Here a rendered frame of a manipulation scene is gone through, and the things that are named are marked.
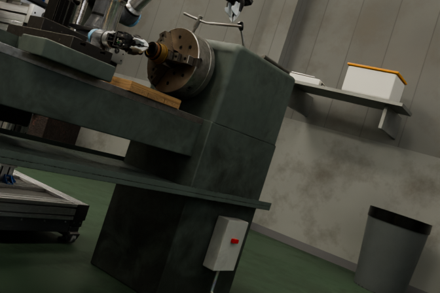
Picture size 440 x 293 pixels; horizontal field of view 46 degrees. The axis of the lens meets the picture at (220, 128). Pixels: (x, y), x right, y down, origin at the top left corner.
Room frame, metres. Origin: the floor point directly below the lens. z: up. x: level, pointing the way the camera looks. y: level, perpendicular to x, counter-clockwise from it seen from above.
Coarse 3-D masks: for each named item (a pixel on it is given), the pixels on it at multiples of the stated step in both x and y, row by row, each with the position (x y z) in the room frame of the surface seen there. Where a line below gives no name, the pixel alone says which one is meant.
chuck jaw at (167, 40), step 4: (164, 32) 2.39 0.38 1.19; (168, 32) 2.41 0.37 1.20; (160, 36) 2.40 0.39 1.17; (164, 36) 2.39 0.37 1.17; (168, 36) 2.40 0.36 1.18; (160, 40) 2.37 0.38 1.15; (164, 40) 2.36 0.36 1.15; (168, 40) 2.39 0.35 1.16; (164, 44) 2.35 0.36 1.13; (168, 44) 2.37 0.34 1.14; (172, 44) 2.40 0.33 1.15; (168, 48) 2.36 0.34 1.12; (172, 48) 2.39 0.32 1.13; (176, 52) 2.40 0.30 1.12
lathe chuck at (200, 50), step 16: (176, 32) 2.41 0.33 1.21; (192, 32) 2.38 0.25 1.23; (176, 48) 2.38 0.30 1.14; (192, 48) 2.32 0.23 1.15; (208, 48) 2.38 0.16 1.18; (176, 64) 2.48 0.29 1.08; (208, 64) 2.35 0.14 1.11; (160, 80) 2.40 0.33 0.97; (176, 80) 2.35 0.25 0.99; (192, 80) 2.32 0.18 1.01; (176, 96) 2.42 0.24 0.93
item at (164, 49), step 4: (152, 44) 2.30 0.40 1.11; (156, 44) 2.26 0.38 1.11; (160, 44) 2.28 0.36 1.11; (148, 48) 2.31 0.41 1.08; (152, 48) 2.32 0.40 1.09; (156, 48) 2.25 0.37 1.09; (160, 48) 2.28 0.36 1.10; (164, 48) 2.29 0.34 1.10; (148, 52) 2.31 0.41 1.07; (152, 52) 2.33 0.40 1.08; (156, 52) 2.26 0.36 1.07; (160, 52) 2.27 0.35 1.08; (164, 52) 2.29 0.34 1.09; (148, 56) 2.27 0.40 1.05; (152, 56) 2.26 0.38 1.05; (156, 56) 2.28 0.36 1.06; (160, 56) 2.28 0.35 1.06; (164, 56) 2.29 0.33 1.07; (152, 60) 2.30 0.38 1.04; (156, 60) 2.29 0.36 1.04; (160, 60) 2.30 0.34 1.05; (164, 60) 2.32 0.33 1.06
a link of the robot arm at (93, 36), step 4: (92, 32) 2.36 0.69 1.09; (96, 32) 2.35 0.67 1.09; (100, 32) 2.34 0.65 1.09; (104, 32) 2.33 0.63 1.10; (88, 36) 2.38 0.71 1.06; (92, 36) 2.36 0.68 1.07; (96, 36) 2.34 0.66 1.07; (100, 36) 2.33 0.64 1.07; (88, 40) 2.39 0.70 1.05; (92, 40) 2.35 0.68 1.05; (96, 40) 2.35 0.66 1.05; (100, 40) 2.33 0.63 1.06; (96, 44) 2.35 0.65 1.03; (100, 44) 2.35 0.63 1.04; (104, 48) 2.37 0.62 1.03
